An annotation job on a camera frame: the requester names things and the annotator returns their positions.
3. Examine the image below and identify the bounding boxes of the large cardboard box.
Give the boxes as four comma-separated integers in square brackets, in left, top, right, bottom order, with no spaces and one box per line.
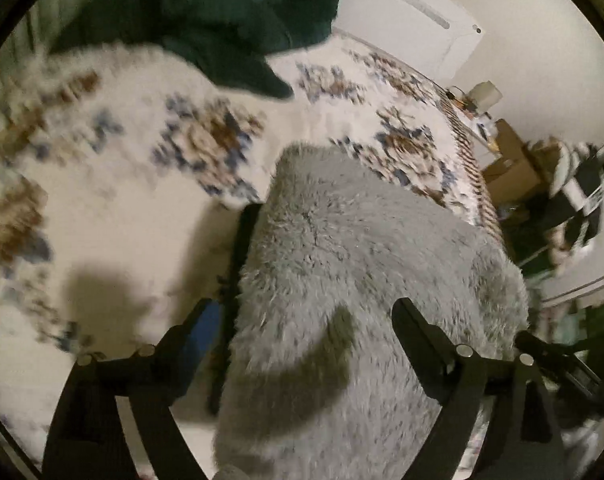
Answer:
[480,118,550,204]

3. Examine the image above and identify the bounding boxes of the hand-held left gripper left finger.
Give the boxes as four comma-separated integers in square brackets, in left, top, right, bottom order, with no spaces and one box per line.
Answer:
[42,297,225,480]

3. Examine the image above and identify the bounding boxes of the grey-green curtain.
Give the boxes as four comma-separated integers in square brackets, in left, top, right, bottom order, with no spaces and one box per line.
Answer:
[0,0,105,72]

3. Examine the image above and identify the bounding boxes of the bed with floral sheet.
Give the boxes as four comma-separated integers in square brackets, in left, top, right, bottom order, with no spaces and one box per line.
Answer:
[0,30,506,480]

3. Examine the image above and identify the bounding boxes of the black jacket with white stripes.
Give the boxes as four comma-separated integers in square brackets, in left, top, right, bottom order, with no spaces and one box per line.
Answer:
[539,157,604,253]

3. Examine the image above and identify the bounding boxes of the grey fleece pants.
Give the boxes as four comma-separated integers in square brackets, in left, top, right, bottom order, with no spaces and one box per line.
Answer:
[208,142,531,480]

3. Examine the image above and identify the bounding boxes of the dark green blanket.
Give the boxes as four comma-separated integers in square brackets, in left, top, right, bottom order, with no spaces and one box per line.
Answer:
[49,0,341,101]

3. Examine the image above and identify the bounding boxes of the white bed headboard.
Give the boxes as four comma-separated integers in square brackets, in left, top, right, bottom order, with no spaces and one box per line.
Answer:
[316,0,483,82]

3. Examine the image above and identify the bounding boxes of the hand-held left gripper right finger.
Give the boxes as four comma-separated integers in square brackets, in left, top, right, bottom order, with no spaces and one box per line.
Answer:
[392,297,568,480]

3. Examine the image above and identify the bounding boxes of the white nightstand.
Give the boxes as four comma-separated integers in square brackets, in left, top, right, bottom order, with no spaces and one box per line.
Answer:
[446,87,503,142]

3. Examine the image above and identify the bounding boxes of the white puffer jacket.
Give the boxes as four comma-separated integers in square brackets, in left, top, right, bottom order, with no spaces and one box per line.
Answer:
[546,139,602,196]

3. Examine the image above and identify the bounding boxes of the beige table lamp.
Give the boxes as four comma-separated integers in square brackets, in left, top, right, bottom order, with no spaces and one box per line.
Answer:
[468,80,503,111]

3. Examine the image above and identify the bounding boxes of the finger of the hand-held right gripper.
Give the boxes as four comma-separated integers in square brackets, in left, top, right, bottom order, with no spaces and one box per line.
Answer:
[514,331,604,417]

